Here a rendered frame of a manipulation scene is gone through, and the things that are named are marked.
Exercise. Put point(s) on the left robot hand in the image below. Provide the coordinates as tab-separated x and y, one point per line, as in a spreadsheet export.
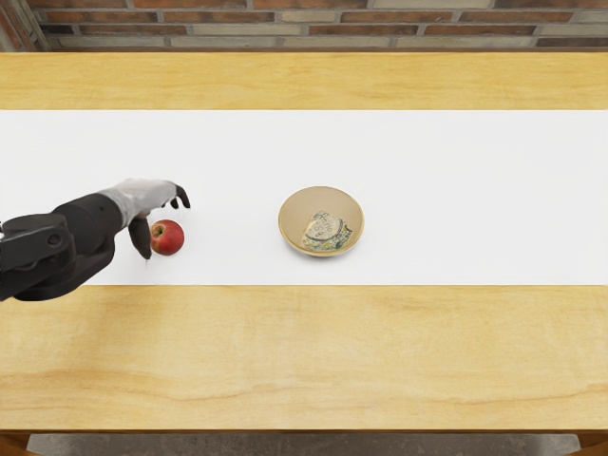
140	197

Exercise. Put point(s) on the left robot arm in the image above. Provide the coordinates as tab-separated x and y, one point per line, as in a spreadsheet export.
62	242

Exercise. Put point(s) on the beige patterned plate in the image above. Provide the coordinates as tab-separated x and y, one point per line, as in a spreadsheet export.
321	222

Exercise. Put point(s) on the red apple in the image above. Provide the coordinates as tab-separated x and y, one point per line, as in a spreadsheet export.
168	237

